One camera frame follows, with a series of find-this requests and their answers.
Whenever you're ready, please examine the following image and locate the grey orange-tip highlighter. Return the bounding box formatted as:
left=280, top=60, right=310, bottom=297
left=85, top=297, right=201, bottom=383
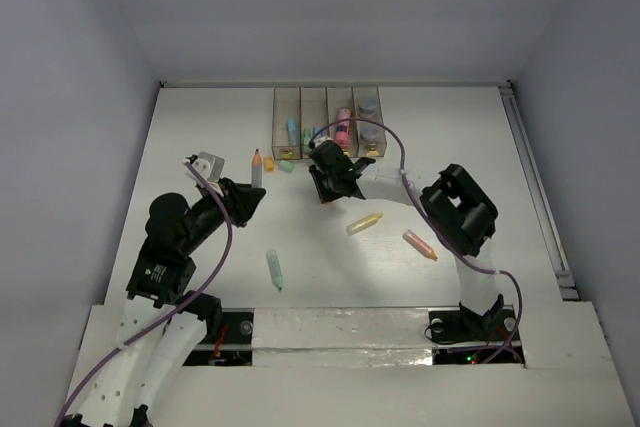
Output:
left=251, top=149, right=263, bottom=188

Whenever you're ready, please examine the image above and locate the yellow highlighter pen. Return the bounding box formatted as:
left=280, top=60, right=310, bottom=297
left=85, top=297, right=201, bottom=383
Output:
left=345, top=213, right=383, bottom=236

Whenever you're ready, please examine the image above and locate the green pen cap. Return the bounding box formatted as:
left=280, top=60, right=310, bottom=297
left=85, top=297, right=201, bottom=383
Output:
left=278, top=160, right=295, bottom=173

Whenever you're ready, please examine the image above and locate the small clear jar blue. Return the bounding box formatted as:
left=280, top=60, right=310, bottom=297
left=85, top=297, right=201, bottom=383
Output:
left=358, top=122, right=384, bottom=144

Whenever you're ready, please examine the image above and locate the green highlighter pen top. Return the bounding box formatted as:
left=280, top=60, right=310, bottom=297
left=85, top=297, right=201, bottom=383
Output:
left=301, top=128, right=312, bottom=156

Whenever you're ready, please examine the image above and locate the green highlighter pen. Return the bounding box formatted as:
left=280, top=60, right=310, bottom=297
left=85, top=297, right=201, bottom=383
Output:
left=301, top=128, right=312, bottom=156
left=266, top=249, right=284, bottom=291

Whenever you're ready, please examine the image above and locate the blue highlighter pen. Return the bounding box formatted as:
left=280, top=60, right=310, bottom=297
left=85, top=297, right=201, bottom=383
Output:
left=286, top=118, right=299, bottom=149

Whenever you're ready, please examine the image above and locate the green highlighter pen bottom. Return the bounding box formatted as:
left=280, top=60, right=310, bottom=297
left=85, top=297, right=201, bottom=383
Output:
left=266, top=249, right=284, bottom=291

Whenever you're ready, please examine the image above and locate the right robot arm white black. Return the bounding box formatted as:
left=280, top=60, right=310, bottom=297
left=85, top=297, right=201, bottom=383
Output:
left=309, top=137, right=504, bottom=341

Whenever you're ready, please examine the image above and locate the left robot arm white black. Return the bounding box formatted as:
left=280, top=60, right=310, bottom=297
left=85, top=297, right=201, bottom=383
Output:
left=56, top=178, right=266, bottom=426

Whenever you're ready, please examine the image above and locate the clear bin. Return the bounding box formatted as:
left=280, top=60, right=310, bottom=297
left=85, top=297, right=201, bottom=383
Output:
left=271, top=87, right=302, bottom=160
left=300, top=87, right=329, bottom=144
left=327, top=87, right=358, bottom=157
left=352, top=86, right=387, bottom=157

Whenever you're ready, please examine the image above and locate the orange-yellow pen cap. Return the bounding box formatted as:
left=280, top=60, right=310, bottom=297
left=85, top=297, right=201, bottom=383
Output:
left=263, top=157, right=275, bottom=172

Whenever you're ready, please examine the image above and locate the orange highlighter pen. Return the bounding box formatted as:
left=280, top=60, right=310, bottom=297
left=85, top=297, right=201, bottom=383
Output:
left=402, top=229, right=438, bottom=261

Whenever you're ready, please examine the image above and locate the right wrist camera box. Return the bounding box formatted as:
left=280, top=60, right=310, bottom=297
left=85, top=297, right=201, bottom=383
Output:
left=308, top=135, right=331, bottom=150

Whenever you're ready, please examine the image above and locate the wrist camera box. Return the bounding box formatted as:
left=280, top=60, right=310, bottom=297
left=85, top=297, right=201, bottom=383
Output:
left=182, top=152, right=225, bottom=185
left=308, top=135, right=331, bottom=150

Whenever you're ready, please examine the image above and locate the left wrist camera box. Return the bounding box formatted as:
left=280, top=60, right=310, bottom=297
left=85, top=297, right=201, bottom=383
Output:
left=182, top=152, right=225, bottom=185

